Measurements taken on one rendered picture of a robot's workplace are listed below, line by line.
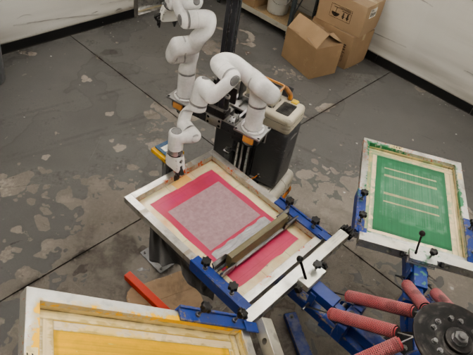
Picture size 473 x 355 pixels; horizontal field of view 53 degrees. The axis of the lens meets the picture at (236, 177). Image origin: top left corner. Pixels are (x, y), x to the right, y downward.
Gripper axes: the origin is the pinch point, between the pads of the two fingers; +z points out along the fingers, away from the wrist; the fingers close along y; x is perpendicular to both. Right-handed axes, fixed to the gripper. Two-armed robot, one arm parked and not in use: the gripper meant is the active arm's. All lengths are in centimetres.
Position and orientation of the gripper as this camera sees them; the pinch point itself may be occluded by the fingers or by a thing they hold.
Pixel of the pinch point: (174, 174)
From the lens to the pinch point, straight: 245.5
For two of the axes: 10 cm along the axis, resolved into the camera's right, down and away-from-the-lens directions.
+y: -7.1, -5.5, 4.4
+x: -6.9, 4.3, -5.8
